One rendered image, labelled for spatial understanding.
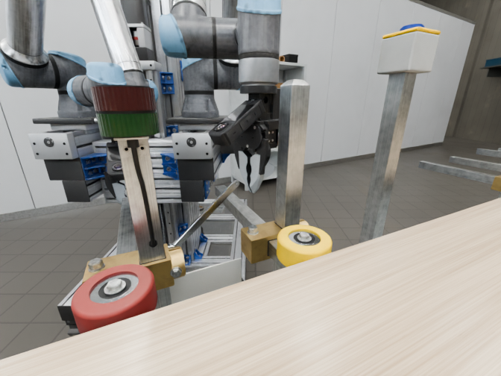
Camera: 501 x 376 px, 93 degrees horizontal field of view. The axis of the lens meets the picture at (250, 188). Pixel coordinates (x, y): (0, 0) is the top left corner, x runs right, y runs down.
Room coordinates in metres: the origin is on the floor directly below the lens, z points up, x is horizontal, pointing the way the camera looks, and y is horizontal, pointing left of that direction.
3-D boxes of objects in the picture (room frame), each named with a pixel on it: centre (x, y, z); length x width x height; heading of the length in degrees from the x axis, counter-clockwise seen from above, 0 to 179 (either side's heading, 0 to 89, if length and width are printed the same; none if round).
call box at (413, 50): (0.53, -0.31, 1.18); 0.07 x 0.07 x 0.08; 25
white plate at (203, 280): (0.35, 0.14, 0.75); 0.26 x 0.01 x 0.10; 115
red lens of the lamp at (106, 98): (0.27, 0.13, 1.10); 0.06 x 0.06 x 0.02
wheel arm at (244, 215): (0.49, 0.00, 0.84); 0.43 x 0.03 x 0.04; 25
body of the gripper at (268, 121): (0.50, -0.02, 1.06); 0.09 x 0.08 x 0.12; 135
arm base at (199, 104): (1.03, 0.21, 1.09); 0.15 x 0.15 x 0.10
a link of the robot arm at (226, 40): (0.59, 0.02, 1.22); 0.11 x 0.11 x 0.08; 9
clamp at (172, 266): (0.30, 0.17, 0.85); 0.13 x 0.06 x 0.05; 115
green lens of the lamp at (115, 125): (0.27, 0.13, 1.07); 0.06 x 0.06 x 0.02
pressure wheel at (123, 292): (0.21, 0.15, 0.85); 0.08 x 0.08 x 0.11
